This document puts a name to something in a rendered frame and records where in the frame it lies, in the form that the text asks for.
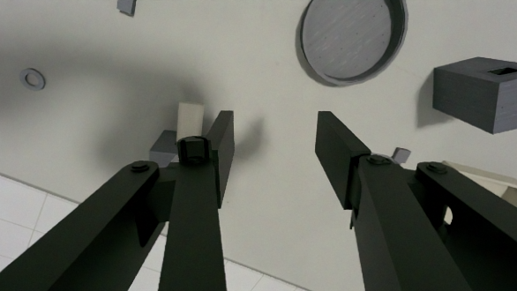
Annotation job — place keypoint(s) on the beige shallow open tray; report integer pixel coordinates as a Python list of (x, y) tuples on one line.
[(491, 181)]

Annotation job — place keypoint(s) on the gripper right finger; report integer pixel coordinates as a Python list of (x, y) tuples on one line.
[(398, 246)]

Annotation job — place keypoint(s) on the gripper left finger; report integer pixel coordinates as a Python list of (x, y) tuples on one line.
[(102, 244)]

